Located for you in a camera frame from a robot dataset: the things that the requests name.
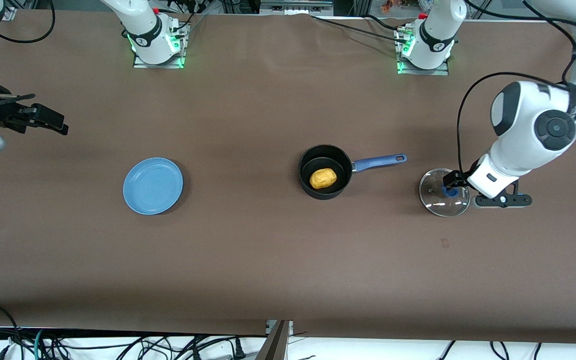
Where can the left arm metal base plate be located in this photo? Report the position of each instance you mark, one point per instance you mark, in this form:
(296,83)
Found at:
(405,67)

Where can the brown table cover sheet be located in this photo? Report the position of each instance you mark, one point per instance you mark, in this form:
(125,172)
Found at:
(248,260)

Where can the black power plug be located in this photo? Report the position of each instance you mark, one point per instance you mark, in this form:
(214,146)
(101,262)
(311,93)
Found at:
(239,349)

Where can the orange flower decoration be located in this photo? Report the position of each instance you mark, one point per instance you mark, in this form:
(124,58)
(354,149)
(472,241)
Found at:
(398,5)

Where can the light blue plate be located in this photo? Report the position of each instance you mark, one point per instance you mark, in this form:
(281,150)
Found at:
(153,186)

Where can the yellow potato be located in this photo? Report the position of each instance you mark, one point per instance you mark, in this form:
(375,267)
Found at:
(323,178)

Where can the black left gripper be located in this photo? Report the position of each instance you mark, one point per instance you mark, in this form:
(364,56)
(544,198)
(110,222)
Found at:
(453,178)

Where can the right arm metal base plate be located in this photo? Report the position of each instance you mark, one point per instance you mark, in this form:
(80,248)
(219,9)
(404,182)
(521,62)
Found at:
(140,64)

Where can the glass lid with blue knob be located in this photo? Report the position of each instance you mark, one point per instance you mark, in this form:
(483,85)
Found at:
(435,200)

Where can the aluminium frame post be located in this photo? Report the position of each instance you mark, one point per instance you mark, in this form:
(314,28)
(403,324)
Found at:
(274,345)

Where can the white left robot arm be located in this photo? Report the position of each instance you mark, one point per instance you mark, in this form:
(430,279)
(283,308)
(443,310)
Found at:
(523,115)

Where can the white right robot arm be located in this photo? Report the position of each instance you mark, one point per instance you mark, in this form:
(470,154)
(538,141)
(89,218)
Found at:
(140,25)

